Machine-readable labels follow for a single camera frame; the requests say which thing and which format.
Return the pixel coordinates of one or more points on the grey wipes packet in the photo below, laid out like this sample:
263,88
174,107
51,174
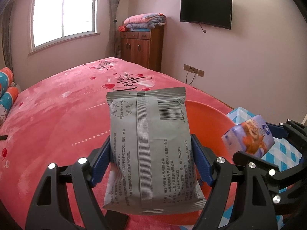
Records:
153,148

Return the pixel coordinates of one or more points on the black flat object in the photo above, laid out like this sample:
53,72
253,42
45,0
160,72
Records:
116,220

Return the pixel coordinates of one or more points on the wall power sockets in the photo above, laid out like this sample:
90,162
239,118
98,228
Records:
194,70

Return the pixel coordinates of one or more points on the orange plastic bucket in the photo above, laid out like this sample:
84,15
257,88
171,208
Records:
208,124

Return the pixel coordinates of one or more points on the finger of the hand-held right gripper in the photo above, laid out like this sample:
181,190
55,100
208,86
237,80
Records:
275,175
278,130

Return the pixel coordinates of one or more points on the black wall television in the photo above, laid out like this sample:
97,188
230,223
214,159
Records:
206,12

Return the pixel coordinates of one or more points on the blue white checked tablecloth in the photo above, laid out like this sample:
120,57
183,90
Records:
286,154

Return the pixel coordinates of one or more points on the brown wooden cabinet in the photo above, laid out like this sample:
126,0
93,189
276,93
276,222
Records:
141,50

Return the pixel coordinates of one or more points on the blue tissue pack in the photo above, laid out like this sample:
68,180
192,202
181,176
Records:
249,136

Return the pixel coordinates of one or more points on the folded pink blue blankets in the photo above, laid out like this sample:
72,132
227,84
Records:
146,20

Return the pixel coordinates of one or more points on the grey curtain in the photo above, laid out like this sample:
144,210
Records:
7,40
114,16

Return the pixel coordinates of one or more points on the window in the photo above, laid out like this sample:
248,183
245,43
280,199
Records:
64,12

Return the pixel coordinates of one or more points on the small black object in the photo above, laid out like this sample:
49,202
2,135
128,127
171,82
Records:
3,137

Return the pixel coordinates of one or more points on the teal orange cartoon pillow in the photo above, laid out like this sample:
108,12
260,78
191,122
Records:
9,100
6,79

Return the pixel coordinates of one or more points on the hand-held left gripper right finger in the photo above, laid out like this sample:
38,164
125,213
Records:
200,163

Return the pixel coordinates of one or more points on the red box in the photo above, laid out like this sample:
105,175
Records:
121,28

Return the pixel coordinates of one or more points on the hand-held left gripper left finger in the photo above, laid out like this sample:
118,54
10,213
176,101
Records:
102,163

